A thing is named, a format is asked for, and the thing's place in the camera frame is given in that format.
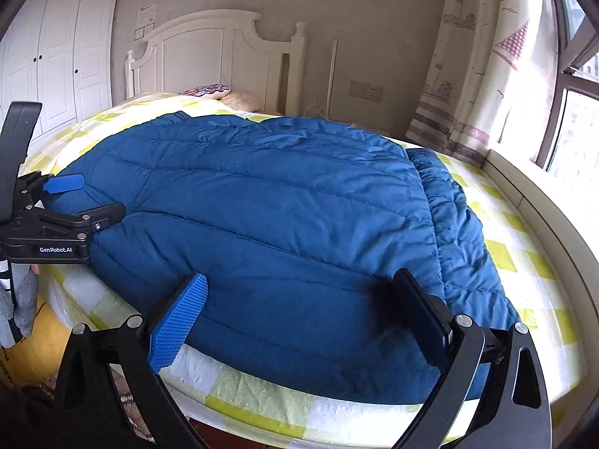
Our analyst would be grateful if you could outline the peach printed pillow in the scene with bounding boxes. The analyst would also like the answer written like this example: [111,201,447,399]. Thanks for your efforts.
[222,91,264,111]

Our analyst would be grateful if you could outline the window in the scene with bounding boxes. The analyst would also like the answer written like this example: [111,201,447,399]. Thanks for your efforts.
[536,0,599,199]

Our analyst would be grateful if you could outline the blue padded jacket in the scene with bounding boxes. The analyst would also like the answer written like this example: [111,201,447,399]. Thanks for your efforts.
[44,111,521,406]

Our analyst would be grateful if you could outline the yellow checked bed sheet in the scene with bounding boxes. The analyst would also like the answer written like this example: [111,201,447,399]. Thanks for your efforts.
[19,92,582,446]

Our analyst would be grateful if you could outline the paper notices on wall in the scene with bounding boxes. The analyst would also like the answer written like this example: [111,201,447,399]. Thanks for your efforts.
[133,2,158,41]

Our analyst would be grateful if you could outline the white window sill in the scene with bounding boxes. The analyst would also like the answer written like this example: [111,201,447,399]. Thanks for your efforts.
[482,147,599,321]

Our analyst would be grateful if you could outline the round patterned pillow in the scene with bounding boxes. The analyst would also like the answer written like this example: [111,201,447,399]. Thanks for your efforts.
[180,83,231,100]

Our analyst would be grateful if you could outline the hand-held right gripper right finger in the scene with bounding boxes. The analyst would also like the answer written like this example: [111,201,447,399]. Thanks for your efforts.
[392,268,553,449]

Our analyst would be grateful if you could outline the white pole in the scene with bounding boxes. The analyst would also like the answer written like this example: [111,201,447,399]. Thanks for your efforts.
[326,40,339,120]

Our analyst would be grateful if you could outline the white wooden headboard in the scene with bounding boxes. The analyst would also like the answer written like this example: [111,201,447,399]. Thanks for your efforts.
[125,9,308,117]

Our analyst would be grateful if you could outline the person's left hand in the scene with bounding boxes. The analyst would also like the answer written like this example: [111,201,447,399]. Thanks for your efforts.
[0,263,42,351]

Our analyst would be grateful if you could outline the yellow bag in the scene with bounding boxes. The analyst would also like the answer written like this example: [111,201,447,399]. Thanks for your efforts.
[0,306,69,387]

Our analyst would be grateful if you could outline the white nightstand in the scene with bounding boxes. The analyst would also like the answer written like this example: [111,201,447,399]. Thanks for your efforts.
[350,122,409,142]

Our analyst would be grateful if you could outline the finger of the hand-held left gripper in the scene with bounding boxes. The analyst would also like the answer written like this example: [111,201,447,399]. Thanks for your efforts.
[12,202,127,245]
[0,100,87,225]

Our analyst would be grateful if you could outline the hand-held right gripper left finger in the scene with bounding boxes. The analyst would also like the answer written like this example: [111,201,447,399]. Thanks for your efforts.
[55,272,209,449]

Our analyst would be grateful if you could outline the striped printed curtain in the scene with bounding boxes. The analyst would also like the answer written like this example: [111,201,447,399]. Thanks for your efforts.
[405,0,571,170]

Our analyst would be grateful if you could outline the white wardrobe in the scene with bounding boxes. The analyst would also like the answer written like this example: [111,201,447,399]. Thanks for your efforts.
[0,0,124,160]

